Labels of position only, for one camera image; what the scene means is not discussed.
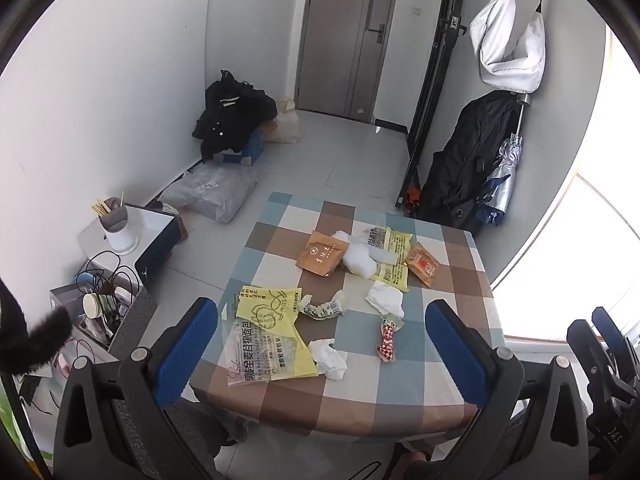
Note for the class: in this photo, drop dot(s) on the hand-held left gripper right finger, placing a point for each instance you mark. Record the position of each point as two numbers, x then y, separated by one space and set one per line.
455 350

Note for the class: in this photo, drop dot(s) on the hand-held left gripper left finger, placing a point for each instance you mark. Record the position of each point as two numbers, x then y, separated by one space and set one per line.
185 350

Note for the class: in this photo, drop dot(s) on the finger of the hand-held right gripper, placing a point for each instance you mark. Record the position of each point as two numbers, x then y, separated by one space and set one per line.
587 355
607 330

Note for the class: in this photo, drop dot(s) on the red patterned wrapper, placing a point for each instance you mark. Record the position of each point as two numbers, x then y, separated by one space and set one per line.
386 342

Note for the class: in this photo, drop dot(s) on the white tissue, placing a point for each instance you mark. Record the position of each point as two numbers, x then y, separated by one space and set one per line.
385 300
330 360

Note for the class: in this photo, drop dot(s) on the large yellow bread bag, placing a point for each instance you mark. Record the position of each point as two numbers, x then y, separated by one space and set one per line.
272 340

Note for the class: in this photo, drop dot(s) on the small orange snack packet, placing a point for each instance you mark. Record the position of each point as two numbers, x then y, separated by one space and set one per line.
422 265

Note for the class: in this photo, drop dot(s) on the yellow printed plastic bag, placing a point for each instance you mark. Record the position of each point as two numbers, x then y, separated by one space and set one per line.
397 260

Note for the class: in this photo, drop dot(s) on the clear plastic bag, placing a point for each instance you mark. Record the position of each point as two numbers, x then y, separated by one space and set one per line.
360 257

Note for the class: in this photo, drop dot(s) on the white green wrapper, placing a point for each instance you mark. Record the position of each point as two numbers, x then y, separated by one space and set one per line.
325 308

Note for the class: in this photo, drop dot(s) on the orange brown paper packet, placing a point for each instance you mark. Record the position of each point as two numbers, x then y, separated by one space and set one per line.
320 255

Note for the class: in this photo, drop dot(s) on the grey speckled storage box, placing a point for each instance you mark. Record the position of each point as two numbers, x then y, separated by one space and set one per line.
135 320

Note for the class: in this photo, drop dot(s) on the navy white shoe box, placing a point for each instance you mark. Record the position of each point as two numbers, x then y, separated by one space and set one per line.
155 255

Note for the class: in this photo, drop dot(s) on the paper cup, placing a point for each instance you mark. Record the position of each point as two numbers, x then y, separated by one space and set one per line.
95 305

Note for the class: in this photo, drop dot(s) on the checkered tablecloth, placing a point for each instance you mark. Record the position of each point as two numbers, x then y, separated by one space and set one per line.
350 400

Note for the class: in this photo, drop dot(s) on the small brown cardboard box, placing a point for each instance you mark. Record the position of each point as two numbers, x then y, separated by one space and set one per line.
181 230

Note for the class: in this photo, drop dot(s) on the bright window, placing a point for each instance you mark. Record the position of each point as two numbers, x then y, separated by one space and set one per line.
590 210

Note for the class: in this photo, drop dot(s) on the white utensil holder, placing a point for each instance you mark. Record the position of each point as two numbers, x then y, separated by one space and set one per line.
120 235

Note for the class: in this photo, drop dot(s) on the black furry cloth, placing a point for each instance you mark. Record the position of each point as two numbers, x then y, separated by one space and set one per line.
35 340

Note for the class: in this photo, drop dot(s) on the grey plastic parcel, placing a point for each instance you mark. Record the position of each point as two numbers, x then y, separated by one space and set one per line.
215 192

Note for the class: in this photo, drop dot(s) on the orange tool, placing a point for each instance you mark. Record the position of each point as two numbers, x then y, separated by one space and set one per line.
412 195

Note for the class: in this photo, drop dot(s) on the bundle of wooden chopsticks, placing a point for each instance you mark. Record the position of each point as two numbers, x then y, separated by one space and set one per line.
100 207

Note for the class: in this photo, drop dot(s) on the black garment bag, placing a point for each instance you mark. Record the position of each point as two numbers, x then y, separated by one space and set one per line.
465 170

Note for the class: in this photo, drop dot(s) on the silver folded umbrella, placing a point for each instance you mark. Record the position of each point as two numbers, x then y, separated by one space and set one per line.
502 175

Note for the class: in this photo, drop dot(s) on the blue box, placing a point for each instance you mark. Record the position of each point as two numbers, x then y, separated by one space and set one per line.
252 147

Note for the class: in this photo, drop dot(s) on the black jacket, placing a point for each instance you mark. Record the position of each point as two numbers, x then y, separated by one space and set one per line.
225 115

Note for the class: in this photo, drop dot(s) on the beige bag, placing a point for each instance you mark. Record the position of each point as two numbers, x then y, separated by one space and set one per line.
287 127

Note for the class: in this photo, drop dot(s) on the white hanging bag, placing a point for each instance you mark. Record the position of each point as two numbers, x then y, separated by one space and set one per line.
510 70

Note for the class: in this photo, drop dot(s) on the black folded stand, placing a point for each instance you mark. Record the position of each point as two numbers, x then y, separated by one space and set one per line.
440 60

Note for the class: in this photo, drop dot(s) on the grey door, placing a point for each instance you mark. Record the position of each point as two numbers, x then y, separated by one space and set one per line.
330 35

